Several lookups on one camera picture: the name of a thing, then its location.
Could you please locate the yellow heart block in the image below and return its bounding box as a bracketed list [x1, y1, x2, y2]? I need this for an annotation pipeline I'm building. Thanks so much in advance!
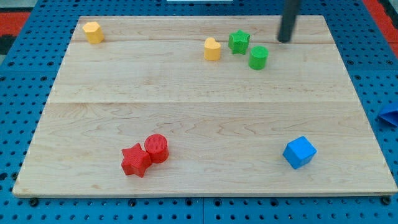
[203, 37, 221, 61]

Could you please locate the blue cube block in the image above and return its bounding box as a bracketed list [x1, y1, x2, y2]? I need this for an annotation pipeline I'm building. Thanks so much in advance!
[282, 136, 317, 169]

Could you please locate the red cylinder block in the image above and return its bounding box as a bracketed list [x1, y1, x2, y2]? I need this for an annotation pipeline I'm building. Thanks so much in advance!
[144, 134, 169, 164]

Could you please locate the wooden board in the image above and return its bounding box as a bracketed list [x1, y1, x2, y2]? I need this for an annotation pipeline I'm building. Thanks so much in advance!
[12, 16, 397, 198]

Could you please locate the red star block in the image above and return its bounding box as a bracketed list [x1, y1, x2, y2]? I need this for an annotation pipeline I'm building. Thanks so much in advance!
[121, 143, 152, 178]

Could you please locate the green star block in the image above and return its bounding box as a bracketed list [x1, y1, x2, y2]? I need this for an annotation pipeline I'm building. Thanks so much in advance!
[228, 30, 251, 55]

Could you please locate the green cylinder block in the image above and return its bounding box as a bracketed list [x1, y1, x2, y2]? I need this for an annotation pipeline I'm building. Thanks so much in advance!
[248, 46, 269, 70]

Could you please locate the yellow hexagon block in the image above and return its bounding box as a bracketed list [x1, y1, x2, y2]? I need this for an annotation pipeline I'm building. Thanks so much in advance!
[83, 22, 104, 44]

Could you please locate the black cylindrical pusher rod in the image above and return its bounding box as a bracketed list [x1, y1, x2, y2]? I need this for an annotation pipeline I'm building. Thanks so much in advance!
[277, 0, 302, 43]

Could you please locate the blue block off board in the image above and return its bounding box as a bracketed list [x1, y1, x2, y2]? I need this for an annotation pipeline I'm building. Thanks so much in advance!
[378, 102, 397, 127]

